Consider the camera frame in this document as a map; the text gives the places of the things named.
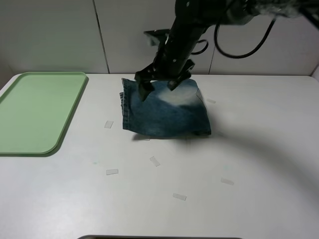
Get clear tape strip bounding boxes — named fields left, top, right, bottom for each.
left=106, top=169, right=119, bottom=175
left=104, top=120, right=114, bottom=129
left=206, top=99, right=216, bottom=104
left=221, top=178, right=234, bottom=186
left=172, top=193, right=187, bottom=201
left=150, top=156, right=160, bottom=167
left=139, top=135, right=150, bottom=141

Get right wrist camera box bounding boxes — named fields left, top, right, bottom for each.
left=144, top=29, right=170, bottom=46

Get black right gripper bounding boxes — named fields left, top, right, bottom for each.
left=135, top=27, right=196, bottom=102

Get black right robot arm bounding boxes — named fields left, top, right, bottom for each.
left=135, top=0, right=319, bottom=101

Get children's blue denim shorts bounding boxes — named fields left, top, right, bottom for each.
left=120, top=78, right=211, bottom=138

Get light green plastic tray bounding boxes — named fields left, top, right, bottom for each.
left=0, top=72, right=88, bottom=157

